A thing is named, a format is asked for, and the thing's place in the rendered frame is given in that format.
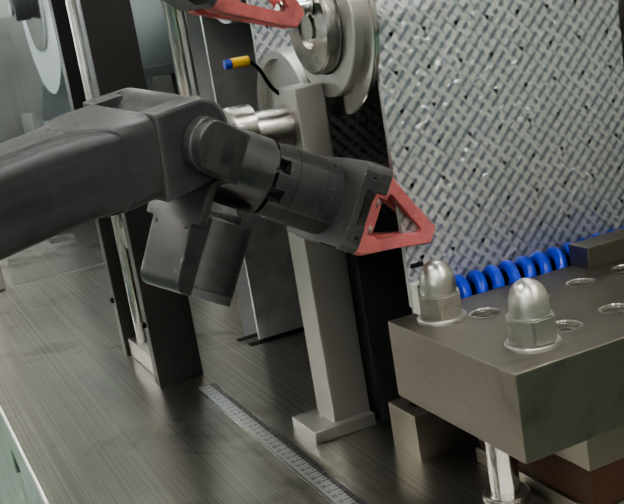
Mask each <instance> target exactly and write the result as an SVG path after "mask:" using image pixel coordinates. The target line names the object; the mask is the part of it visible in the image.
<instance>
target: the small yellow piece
mask: <svg viewBox="0 0 624 504"><path fill-rule="evenodd" d="M250 65H252V66H253V67H255V68H256V69H257V70H258V72H259V73H260V74H261V76H262V77H263V79H264V81H265V83H266V84H267V85H268V87H269V88H270V89H271V90H272V91H273V92H274V93H276V94H277V95H279V91H278V90H277V89H276V88H275V87H274V86H273V85H272V84H271V83H270V81H269V80H268V78H267V76H266V75H265V73H264V72H263V70H262V69H261V68H260V67H259V66H258V65H257V64H256V63H255V62H253V61H252V60H250V58H249V56H241V57H235V58H231V59H227V60H224V61H223V67H224V69H225V70H228V69H236V68H241V67H247V66H250Z"/></svg>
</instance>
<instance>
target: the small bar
mask: <svg viewBox="0 0 624 504"><path fill-rule="evenodd" d="M569 255H570V264H571V265H573V266H578V267H582V268H586V269H593V268H596V267H599V266H602V265H606V264H609V263H612V262H615V261H619V260H622V259H624V228H622V229H618V230H615V231H612V232H608V233H605V234H601V235H598V236H595V237H591V238H588V239H584V240H581V241H578V242H574V243H571V244H569Z"/></svg>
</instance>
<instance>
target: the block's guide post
mask: <svg viewBox="0 0 624 504"><path fill-rule="evenodd" d="M484 448H485V455H486V463H487V471H488V478H489V485H487V486H486V487H485V488H484V489H483V491H482V497H483V503H484V504H528V503H529V501H530V498H531V497H530V489H529V487H528V486H527V485H526V484H524V483H523V482H520V476H519V468H518V460H517V459H516V458H514V457H512V456H510V455H508V454H506V453H505V452H503V451H501V450H499V449H497V448H495V447H494V446H492V445H490V444H488V443H486V442H484Z"/></svg>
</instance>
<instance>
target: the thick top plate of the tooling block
mask: <svg viewBox="0 0 624 504"><path fill-rule="evenodd" d="M531 278H533V279H536V280H537V281H539V282H540V283H541V284H542V285H543V286H544V288H545V289H546V291H547V294H548V296H549V302H550V309H552V311H553V313H554V315H555V322H556V331H557V334H559V335H560V337H561V339H562V343H561V345H560V346H559V347H557V348H555V349H553V350H551V351H547V352H543V353H537V354H518V353H513V352H510V351H508V350H506V349H505V345H504V342H505V340H506V339H507V338H508V333H507V325H506V317H505V315H506V314H507V312H508V306H507V298H508V293H509V290H510V288H511V287H512V285H513V284H514V283H512V284H508V285H505V286H502V287H499V288H495V289H492V290H489V291H486V292H482V293H479V294H476V295H472V296H469V297H466V298H463V299H461V306H462V309H464V310H465V311H466V312H467V318H466V319H465V320H463V321H461V322H459V323H456V324H453V325H449V326H442V327H426V326H422V325H420V324H418V322H417V317H418V316H419V315H418V314H415V313H413V314H410V315H407V316H404V317H400V318H397V319H394V320H390V321H388V327H389V333H390V340H391V347H392V353H393V360H394V367H395V373H396V380H397V387H398V393H399V395H400V396H402V397H404V398H405V399H407V400H409V401H411V402H413V403H415V404H416V405H418V406H420V407H422V408H424V409H426V410H427V411H429V412H431V413H433V414H435V415H437V416H438V417H440V418H442V419H444V420H446V421H448V422H449V423H451V424H453V425H455V426H457V427H459V428H461V429H462V430H464V431H466V432H468V433H470V434H472V435H473V436H475V437H477V438H479V439H481V440H483V441H484V442H486V443H488V444H490V445H492V446H494V447H495V448H497V449H499V450H501V451H503V452H505V453H506V454H508V455H510V456H512V457H514V458H516V459H517V460H519V461H521V462H523V463H525V464H528V463H531V462H533V461H536V460H538V459H541V458H544V457H546V456H549V455H551V454H554V453H556V452H559V451H561V450H564V449H567V448H569V447H572V446H574V445H577V444H579V443H582V442H584V441H587V440H590V439H592V438H595V437H597V436H600V435H602V434H605V433H607V432H610V431H613V430H615V429H618V428H620V427H623V426H624V259H622V260H619V261H615V262H612V263H609V264H606V265H602V266H599V267H596V268H593V269H586V268H582V267H578V266H573V265H571V266H568V267H564V268H561V269H558V270H554V271H551V272H548V273H545V274H541V275H538V276H535V277H531Z"/></svg>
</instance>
